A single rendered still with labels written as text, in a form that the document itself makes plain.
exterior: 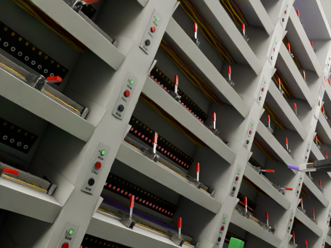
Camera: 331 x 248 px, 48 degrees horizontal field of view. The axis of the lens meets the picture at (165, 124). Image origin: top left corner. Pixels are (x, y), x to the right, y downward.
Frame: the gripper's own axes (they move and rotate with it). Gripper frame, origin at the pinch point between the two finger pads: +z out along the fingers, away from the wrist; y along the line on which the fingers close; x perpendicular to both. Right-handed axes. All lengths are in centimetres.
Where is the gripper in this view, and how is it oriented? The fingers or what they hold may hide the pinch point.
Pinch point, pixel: (307, 167)
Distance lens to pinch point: 186.7
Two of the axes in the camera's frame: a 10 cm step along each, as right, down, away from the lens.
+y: -5.5, -4.2, -7.2
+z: -8.3, 1.6, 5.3
